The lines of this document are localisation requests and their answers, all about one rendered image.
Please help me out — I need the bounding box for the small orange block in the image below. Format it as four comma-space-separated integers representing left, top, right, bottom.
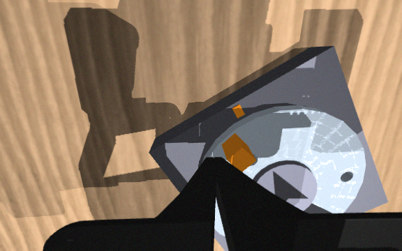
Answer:
232, 105, 244, 118

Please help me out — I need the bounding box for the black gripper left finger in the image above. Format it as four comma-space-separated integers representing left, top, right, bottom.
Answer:
43, 157, 216, 251

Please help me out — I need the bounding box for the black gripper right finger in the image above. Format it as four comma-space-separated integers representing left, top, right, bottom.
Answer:
214, 157, 402, 251

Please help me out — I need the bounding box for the grey flat square base plate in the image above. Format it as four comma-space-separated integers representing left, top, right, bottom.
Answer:
149, 46, 388, 213

